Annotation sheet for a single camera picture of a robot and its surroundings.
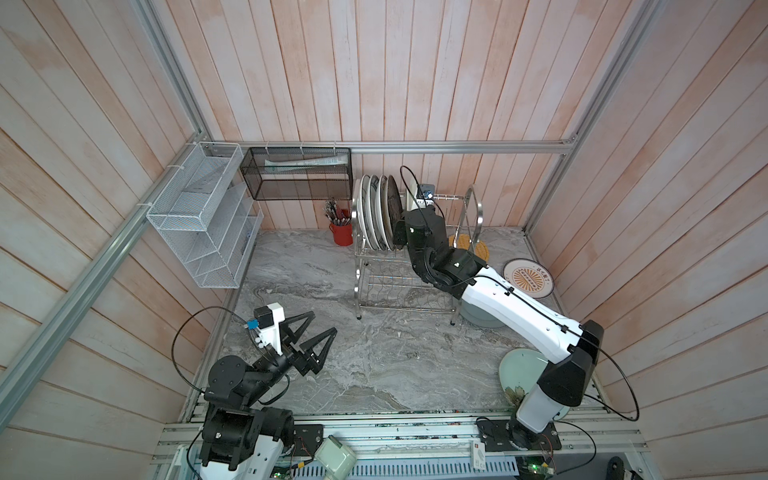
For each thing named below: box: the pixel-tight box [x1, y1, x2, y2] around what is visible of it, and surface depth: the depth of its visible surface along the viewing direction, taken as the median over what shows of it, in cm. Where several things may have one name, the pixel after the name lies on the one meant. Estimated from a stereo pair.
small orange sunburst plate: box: [503, 258, 555, 299], surface depth 108 cm
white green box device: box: [314, 434, 357, 480], surface depth 68 cm
